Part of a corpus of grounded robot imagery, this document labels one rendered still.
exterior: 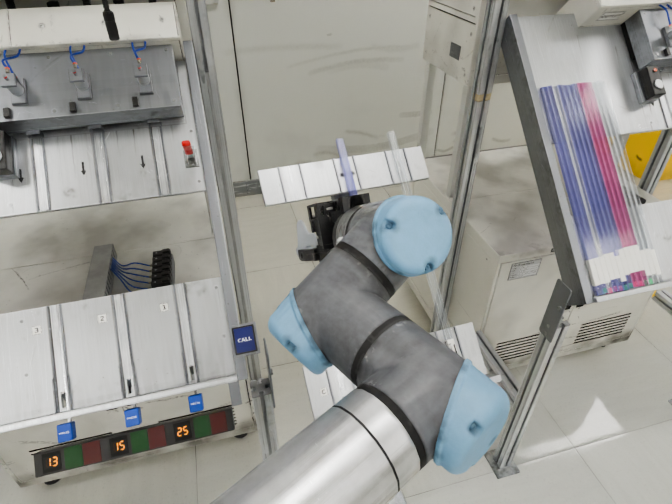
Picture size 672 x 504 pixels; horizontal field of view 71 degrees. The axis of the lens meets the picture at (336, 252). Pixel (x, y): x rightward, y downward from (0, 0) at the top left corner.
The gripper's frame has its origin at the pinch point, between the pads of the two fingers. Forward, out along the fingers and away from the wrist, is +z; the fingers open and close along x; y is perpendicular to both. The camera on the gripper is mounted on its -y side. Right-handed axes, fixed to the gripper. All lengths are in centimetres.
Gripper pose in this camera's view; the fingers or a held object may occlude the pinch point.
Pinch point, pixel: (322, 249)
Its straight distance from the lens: 76.1
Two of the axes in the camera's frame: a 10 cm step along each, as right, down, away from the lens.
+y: -1.7, -9.8, -0.8
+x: -9.4, 1.9, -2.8
